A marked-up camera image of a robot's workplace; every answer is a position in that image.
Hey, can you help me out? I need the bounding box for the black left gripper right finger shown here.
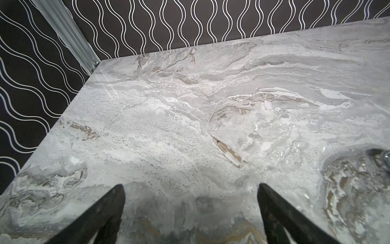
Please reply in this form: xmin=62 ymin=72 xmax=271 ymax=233
xmin=257 ymin=183 xmax=339 ymax=244

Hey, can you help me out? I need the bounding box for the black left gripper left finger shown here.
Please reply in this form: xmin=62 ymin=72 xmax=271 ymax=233
xmin=47 ymin=184 xmax=126 ymax=244

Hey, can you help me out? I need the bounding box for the aluminium corner frame post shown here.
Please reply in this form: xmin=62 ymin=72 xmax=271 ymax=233
xmin=32 ymin=0 xmax=101 ymax=75

